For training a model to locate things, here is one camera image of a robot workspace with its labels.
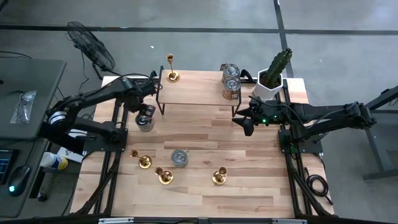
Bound plain silver tin can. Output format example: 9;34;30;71
135;114;155;133

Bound clear plastic bag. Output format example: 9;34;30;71
9;90;37;124

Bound white printed card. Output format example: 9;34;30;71
57;146;85;164

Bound silver aluminium bracket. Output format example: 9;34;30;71
98;217;134;224
272;218;307;224

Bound glass jar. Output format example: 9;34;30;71
221;63;241;82

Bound white yellow wipes canister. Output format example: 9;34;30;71
39;151;69;171

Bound gold brass candlestick holder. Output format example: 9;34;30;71
130;149;153;170
165;53;181;83
154;167;174;185
211;166;228;186

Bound dark metal table frame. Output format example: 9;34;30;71
343;85;398;181

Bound black metal table frame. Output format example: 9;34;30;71
70;76;335;218

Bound white hexagonal plant pot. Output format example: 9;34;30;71
252;68;284;102

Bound black keyboard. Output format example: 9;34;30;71
0;149;18;185

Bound black computer mouse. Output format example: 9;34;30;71
6;165;32;197

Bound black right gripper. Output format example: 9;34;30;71
231;98;280;138

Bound wooden shelf black metal legs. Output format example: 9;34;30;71
155;65;243;118

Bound black floor fan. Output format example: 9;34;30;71
65;21;123;80

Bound coiled black cable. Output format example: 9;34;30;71
303;167;334;206

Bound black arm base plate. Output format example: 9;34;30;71
89;129;128;153
278;129;324;155

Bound silver tin can green label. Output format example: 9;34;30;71
170;148;190;169

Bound tin can orange heart label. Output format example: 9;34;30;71
222;77;242;101

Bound green cactus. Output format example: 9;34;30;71
264;47;294;88

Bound grey desk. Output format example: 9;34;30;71
0;58;68;218

